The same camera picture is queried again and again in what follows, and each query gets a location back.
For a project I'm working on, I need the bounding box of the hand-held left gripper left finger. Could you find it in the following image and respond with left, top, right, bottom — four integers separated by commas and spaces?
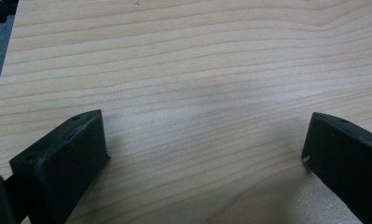
8, 109, 112, 224

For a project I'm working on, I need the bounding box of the black object at table edge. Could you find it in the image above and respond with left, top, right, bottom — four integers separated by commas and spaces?
0, 0, 20, 26

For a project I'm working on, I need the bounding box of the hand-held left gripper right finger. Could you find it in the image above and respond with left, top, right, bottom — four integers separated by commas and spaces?
300, 112, 372, 224

